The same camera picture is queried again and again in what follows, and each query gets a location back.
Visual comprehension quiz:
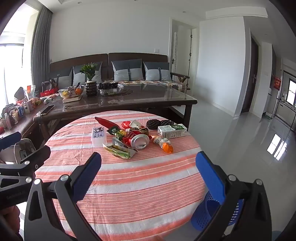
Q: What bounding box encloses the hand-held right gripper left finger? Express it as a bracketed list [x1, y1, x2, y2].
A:
[24, 152, 102, 241]

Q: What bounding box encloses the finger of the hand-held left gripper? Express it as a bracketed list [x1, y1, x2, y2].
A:
[0, 132, 22, 151]
[0, 146, 51, 176]

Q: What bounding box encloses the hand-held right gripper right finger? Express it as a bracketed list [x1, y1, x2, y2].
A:
[195, 151, 273, 241]

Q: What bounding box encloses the blue plastic wastebasket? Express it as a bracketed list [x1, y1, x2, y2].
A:
[191, 189, 245, 232]

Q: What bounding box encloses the green yellow torn wrapper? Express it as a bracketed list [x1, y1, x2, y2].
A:
[102, 138, 138, 159]

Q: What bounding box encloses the white cartoon print box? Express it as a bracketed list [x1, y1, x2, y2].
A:
[91, 126, 107, 147]

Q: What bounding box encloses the dark green snack packet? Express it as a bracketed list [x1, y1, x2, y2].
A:
[106, 127, 126, 139]

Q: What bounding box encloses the orange jelly pouch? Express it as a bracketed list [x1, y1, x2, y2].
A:
[159, 142, 174, 154]

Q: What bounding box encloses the long red snack wrapper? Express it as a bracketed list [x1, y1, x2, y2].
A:
[95, 116, 121, 130]

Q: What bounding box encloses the white green milk carton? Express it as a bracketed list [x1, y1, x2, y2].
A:
[158, 123, 188, 139]

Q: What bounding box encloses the crushed red can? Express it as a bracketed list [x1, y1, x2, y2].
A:
[122, 130, 150, 149]

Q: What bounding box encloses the small white drink bottle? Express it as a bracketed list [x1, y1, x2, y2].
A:
[150, 135, 171, 145]

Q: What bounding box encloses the white paper box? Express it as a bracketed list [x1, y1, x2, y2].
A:
[129, 120, 146, 130]

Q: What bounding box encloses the shiny grey container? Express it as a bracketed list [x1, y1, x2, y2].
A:
[14, 138, 38, 163]

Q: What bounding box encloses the cluster of cosmetic bottles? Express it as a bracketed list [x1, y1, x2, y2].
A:
[0, 97, 44, 130]

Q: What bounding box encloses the black smartphone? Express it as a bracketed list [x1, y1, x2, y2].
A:
[39, 105, 56, 115]

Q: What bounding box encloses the round table striped cloth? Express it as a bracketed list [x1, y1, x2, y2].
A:
[35, 110, 210, 241]

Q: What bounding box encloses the red gift box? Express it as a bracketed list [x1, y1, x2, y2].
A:
[40, 89, 58, 97]

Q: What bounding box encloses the thick book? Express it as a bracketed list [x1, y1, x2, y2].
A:
[62, 95, 83, 103]

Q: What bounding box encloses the dark grey cushion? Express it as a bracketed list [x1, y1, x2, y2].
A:
[47, 69, 74, 88]

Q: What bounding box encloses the green plant in dark vase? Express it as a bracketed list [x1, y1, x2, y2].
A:
[79, 62, 99, 96]

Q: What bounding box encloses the glass bowl dark fruit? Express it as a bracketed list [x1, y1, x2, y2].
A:
[97, 81, 125, 96]

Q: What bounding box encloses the grey curtain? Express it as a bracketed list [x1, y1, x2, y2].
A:
[31, 5, 52, 86]

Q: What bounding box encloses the dark wooden coffee table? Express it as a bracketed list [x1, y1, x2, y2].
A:
[33, 83, 198, 144]

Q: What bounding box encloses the patterned sofa seat cover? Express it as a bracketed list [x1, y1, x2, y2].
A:
[102, 79, 186, 92]

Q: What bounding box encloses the dark wooden door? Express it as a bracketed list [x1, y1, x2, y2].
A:
[240, 37, 259, 114]

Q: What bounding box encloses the kitchen window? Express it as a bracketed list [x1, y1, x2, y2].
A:
[287, 79, 296, 105]

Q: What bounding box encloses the white door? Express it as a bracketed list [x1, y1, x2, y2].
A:
[171, 31, 178, 75]

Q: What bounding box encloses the dark wooden sofa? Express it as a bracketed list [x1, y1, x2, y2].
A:
[48, 52, 190, 93]

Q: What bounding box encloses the grey strapped cushion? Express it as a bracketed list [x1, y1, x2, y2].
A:
[73, 61, 103, 85]
[112, 59, 144, 81]
[143, 61, 173, 81]

